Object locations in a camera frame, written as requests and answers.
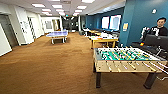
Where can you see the green foosball gaming table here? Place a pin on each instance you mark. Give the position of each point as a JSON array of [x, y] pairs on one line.
[[126, 61]]

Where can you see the white serving table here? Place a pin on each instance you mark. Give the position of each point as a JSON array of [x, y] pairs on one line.
[[103, 40]]

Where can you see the white tabletop clutter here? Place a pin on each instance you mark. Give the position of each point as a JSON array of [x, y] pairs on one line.
[[103, 35]]

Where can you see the blue ping pong table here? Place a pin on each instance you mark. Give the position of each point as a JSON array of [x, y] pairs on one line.
[[57, 34]]

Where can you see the bright window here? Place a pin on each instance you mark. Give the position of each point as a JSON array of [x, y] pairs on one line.
[[115, 22], [105, 22]]

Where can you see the rectangular ceiling light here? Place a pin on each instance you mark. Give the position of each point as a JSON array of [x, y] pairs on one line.
[[45, 10], [57, 6], [81, 7], [38, 5], [60, 10], [78, 11]]

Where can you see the dark framed doorway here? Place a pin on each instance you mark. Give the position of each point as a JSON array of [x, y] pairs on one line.
[[32, 28]]

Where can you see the person in dark shirt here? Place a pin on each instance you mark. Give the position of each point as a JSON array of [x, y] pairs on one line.
[[159, 28]]

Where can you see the grey double door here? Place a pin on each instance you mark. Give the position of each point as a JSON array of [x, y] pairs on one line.
[[8, 31]]

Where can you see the yellow wall sign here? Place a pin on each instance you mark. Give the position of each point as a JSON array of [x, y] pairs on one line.
[[125, 27]]

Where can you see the round white wall device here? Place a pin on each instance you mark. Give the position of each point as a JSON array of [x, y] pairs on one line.
[[154, 11]]

